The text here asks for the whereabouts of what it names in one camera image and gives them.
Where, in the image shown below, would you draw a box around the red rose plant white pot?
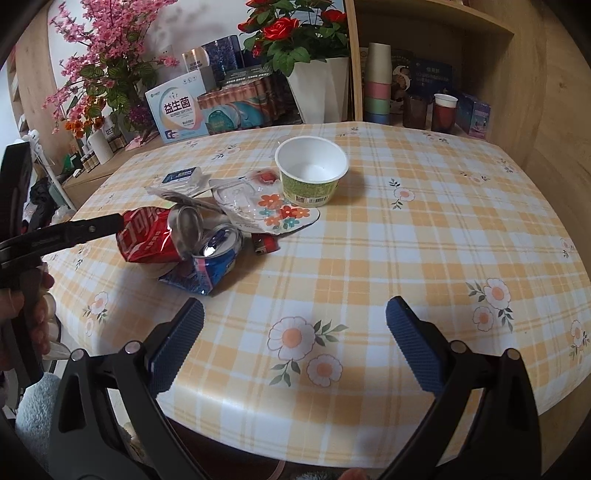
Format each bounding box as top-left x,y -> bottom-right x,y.
237,0 -> 350,125

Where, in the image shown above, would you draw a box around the blue purple small box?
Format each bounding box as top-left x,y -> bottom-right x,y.
455,92 -> 493,138

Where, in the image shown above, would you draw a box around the crushed red can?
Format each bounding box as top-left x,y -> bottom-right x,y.
115,205 -> 205,266

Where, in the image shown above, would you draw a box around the person's left forearm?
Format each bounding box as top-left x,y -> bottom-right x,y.
16,373 -> 62,462

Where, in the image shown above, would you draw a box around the row of small brown bottles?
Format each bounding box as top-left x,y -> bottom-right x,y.
69,150 -> 126,176

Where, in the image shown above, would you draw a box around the red lighter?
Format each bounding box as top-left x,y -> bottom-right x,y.
252,233 -> 280,254

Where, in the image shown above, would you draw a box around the white plastic stand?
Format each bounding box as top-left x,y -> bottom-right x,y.
21,130 -> 78,215

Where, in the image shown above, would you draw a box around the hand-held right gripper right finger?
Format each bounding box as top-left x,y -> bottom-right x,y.
383,296 -> 541,480

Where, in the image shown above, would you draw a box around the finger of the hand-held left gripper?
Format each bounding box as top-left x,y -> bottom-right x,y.
28,213 -> 125,257

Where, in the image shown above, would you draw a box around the blue white small packet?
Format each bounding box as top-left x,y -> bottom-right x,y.
147,167 -> 215,206

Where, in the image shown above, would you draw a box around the crushed blue can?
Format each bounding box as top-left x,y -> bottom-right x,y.
158,224 -> 244,296

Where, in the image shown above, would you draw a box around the tan paper cup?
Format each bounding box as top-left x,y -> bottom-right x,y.
366,43 -> 393,84

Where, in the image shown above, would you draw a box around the dark blue patterned box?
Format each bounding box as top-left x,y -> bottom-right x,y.
202,36 -> 241,80

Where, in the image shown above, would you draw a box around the white paper bowl green label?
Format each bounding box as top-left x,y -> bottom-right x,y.
274,136 -> 349,207

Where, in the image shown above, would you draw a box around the red clear plastic wrapper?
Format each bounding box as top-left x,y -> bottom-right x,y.
209,170 -> 321,237

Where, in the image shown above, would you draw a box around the person's left hand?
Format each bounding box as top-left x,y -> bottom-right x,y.
0,263 -> 58,370

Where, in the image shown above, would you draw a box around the wooden shelf unit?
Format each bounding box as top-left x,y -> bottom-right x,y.
344,0 -> 518,134

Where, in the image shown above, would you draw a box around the purple flower bunch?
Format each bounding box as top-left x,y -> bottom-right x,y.
127,104 -> 156,139

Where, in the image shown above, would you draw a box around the white box with blue print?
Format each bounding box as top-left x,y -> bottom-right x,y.
144,71 -> 209,145

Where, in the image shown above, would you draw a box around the orange flowers in white vase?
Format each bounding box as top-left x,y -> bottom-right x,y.
65,115 -> 115,165

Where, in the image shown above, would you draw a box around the silver white box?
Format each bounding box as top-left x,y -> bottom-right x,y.
181,46 -> 211,75

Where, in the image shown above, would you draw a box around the red cup white rim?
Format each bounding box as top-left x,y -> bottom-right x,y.
431,93 -> 459,134

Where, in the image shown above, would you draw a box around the dark blue printed card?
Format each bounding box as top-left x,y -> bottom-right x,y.
413,58 -> 454,97

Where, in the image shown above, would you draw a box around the yellow checkered floral tablecloth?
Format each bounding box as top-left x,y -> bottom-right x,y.
44,121 -> 591,462

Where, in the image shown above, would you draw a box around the brown cup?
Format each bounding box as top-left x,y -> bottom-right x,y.
403,95 -> 433,130

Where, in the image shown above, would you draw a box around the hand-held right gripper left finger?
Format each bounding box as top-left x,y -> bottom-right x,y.
48,298 -> 208,480

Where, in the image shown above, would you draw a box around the pink blossom arrangement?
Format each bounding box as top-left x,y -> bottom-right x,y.
44,0 -> 181,134

